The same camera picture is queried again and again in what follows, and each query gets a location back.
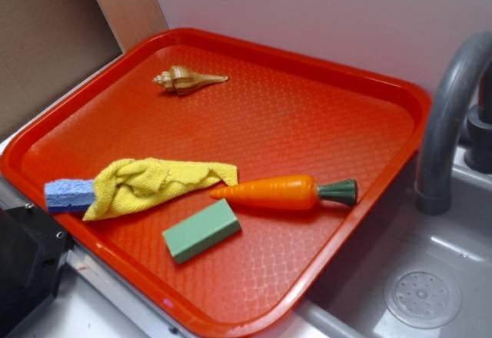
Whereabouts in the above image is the green rectangular block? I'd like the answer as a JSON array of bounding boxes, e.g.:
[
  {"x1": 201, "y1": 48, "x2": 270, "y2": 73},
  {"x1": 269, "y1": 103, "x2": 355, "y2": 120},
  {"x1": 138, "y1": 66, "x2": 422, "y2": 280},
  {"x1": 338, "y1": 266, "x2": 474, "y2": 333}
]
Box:
[{"x1": 163, "y1": 200, "x2": 241, "y2": 264}]

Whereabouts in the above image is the striped beige seashell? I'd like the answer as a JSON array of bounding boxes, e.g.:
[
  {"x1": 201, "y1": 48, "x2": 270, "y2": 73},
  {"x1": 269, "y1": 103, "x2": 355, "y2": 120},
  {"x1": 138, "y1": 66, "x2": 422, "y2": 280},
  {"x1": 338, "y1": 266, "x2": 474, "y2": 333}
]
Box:
[{"x1": 153, "y1": 66, "x2": 229, "y2": 95}]

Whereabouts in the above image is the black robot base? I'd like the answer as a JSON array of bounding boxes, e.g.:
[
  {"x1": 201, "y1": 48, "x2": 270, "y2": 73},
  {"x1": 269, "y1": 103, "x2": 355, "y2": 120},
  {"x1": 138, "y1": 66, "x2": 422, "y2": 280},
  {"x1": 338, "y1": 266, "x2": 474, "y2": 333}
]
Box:
[{"x1": 1, "y1": 206, "x2": 70, "y2": 337}]

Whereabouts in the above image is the dark grey faucet handle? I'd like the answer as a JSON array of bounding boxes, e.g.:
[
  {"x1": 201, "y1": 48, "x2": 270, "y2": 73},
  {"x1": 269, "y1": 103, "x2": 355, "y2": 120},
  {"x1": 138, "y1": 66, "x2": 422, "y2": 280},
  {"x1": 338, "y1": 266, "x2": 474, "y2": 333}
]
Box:
[{"x1": 464, "y1": 65, "x2": 491, "y2": 174}]

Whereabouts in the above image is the orange toy carrot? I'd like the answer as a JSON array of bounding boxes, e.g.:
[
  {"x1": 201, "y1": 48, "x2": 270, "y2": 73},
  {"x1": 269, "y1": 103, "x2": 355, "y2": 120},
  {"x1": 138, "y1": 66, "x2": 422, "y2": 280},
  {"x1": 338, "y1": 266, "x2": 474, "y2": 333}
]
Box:
[{"x1": 210, "y1": 175, "x2": 358, "y2": 210}]

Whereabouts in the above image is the grey toy sink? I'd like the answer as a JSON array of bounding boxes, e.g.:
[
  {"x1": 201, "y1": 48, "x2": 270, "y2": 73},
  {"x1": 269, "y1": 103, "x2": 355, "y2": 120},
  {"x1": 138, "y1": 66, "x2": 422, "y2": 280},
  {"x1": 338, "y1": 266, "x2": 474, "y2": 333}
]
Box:
[{"x1": 295, "y1": 144, "x2": 492, "y2": 338}]

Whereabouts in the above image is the blue sponge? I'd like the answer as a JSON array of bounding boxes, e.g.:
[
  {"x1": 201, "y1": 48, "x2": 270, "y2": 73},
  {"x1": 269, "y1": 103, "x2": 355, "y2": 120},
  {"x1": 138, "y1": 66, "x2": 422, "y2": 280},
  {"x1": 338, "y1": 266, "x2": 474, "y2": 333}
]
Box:
[{"x1": 44, "y1": 179, "x2": 95, "y2": 212}]

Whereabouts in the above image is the wooden board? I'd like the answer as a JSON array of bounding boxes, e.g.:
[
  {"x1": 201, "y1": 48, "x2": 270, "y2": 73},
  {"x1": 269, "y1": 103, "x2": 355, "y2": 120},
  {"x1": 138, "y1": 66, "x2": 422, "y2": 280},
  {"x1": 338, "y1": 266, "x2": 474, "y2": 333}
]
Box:
[{"x1": 96, "y1": 0, "x2": 168, "y2": 52}]

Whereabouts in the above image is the grey toy faucet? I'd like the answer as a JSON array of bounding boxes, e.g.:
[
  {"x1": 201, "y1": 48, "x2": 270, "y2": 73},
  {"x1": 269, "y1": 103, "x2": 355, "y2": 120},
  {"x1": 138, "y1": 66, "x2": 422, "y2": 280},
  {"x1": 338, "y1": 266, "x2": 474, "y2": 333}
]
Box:
[{"x1": 415, "y1": 31, "x2": 491, "y2": 215}]

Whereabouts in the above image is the red plastic tray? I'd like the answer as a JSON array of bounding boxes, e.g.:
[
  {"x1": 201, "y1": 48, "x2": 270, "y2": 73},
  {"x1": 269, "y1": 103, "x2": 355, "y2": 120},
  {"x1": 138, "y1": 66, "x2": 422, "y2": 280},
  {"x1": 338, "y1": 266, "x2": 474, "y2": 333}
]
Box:
[{"x1": 1, "y1": 28, "x2": 431, "y2": 337}]

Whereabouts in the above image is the yellow cloth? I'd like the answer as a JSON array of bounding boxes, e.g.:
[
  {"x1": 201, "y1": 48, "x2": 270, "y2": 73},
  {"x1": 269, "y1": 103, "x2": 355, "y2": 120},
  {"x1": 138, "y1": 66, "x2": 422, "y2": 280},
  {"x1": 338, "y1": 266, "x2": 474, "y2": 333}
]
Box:
[{"x1": 82, "y1": 158, "x2": 238, "y2": 222}]

